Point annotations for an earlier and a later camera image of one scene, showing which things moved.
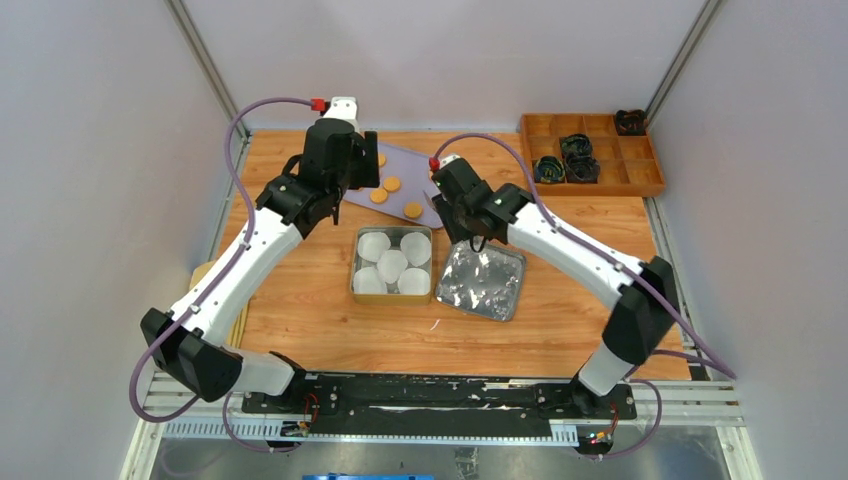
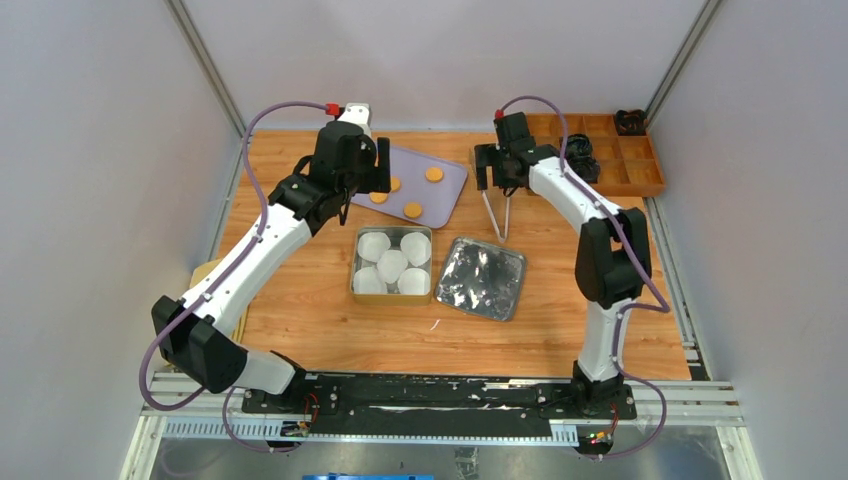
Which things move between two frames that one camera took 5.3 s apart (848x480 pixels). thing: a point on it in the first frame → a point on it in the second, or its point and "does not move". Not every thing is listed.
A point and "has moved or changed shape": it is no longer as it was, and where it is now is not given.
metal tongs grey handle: x=430 y=201 has moved or changed shape
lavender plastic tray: x=404 y=178 does not move
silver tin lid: x=489 y=282 does not move
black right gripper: x=456 y=232 → x=489 y=155
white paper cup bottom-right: x=414 y=281 does not move
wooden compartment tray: x=627 y=163 does not move
